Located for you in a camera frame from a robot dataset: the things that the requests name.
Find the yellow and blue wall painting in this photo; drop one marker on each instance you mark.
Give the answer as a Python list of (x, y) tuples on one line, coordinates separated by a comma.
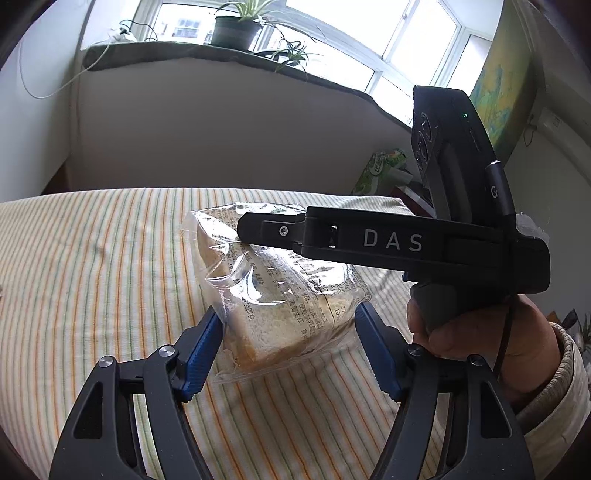
[(498, 83)]

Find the white framed window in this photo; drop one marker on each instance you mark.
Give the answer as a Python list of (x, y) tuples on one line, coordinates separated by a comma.
[(346, 18)]

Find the green gift bag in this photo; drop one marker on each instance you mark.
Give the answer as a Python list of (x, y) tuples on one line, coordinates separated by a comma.
[(378, 168)]

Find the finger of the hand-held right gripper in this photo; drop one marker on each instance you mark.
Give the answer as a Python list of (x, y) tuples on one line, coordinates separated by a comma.
[(268, 228)]

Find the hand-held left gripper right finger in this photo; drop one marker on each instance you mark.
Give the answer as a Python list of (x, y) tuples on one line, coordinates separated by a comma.
[(378, 350)]

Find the dark red box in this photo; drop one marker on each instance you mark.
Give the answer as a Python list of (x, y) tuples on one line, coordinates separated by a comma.
[(411, 194)]

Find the grey windowsill cover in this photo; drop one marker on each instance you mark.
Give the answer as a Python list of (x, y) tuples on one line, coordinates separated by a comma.
[(184, 50)]

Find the small spider plant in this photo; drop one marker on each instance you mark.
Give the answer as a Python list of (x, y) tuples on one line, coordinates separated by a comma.
[(291, 53)]

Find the person's right hand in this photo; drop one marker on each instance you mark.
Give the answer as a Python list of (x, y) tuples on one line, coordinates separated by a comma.
[(521, 341)]

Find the person's right forearm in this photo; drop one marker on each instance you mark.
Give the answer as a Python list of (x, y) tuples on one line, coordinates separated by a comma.
[(558, 415)]

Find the white charger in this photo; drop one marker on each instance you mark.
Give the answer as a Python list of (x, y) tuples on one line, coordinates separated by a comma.
[(120, 34)]

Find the sliced bread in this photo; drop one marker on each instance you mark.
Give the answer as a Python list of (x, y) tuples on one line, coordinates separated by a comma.
[(277, 318)]

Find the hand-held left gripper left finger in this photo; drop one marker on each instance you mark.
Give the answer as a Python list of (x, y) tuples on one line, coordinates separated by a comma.
[(203, 355)]

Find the potted spider plant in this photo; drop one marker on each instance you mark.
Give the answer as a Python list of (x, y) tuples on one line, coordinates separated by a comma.
[(233, 30)]

